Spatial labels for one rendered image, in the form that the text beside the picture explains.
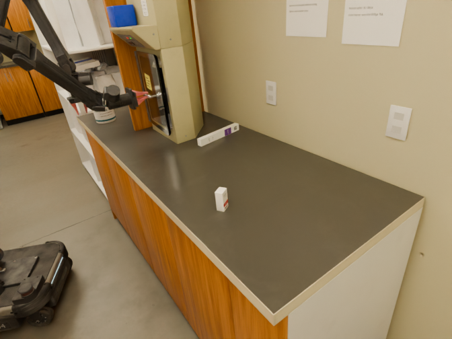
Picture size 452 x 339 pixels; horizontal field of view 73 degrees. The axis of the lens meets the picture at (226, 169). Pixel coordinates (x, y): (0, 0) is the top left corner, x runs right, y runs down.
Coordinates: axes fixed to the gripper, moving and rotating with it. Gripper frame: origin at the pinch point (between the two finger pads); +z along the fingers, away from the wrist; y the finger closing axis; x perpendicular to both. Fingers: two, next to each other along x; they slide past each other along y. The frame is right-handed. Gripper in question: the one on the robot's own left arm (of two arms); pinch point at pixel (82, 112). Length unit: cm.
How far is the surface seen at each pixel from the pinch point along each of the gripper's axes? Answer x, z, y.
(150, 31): -46, -39, 30
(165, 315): -62, 109, 1
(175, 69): -46, -22, 39
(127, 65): -9.0, -21.7, 28.1
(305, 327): -150, 30, 15
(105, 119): 20.7, 13.1, 15.3
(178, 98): -46, -8, 38
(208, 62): -16, -17, 76
